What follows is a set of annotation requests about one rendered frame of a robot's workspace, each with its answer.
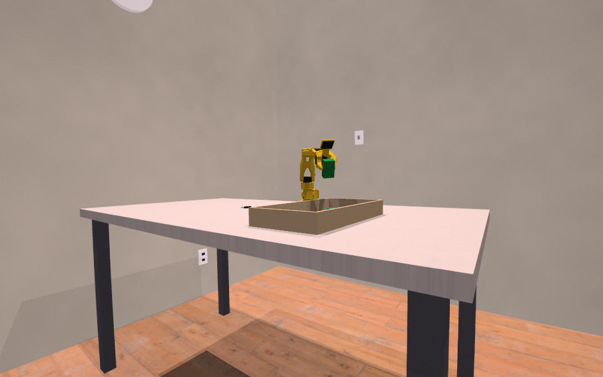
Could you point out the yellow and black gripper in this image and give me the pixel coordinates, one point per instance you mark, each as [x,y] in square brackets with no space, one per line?
[326,145]

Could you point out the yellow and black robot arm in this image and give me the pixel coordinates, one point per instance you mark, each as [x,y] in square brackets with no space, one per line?
[309,193]

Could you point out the green box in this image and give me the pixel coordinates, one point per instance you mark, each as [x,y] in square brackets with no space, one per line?
[328,168]

